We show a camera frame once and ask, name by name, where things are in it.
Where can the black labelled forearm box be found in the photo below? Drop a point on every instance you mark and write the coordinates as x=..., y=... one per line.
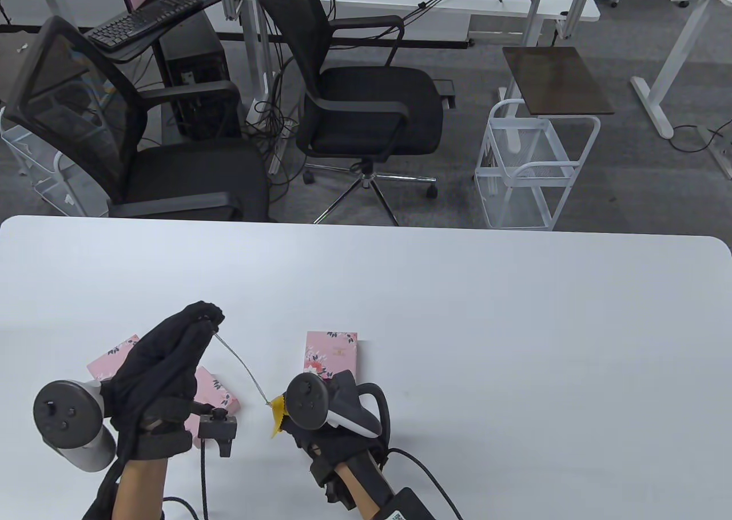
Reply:
x=409, y=505

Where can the grey hand controller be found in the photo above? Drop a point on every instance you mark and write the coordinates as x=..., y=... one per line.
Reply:
x=66, y=408
x=309, y=400

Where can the person's right forearm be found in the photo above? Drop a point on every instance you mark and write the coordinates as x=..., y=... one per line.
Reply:
x=357, y=491

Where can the black keyboard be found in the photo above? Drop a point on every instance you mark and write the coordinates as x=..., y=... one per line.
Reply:
x=143, y=19

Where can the black mesh office chair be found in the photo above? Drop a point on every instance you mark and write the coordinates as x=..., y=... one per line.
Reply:
x=189, y=177

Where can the yellow cleaning cloth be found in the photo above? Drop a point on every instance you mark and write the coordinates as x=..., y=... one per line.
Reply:
x=279, y=411

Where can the person's left hand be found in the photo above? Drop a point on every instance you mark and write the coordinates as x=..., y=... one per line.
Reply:
x=160, y=360

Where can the pink floral box sleeve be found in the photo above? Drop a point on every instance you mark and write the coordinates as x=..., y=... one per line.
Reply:
x=331, y=351

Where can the black computer tower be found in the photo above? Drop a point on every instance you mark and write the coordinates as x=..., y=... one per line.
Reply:
x=194, y=56

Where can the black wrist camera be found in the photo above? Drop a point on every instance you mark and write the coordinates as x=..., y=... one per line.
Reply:
x=337, y=491
x=217, y=428

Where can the person's right hand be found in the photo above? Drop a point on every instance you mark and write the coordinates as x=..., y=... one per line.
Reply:
x=337, y=448

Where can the person's left forearm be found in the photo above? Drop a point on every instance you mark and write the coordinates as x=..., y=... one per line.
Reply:
x=140, y=491

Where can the white desk foot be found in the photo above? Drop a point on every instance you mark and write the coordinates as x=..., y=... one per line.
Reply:
x=721, y=162

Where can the black chair chrome base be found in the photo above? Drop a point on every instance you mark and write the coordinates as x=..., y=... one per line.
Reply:
x=372, y=108

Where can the pink floral gift box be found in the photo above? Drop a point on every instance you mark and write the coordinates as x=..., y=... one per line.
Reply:
x=106, y=362

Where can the dark brown wooden board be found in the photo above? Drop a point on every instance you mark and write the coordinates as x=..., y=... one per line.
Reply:
x=557, y=79

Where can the pink floral box, middle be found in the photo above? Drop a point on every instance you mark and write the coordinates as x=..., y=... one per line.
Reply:
x=217, y=388

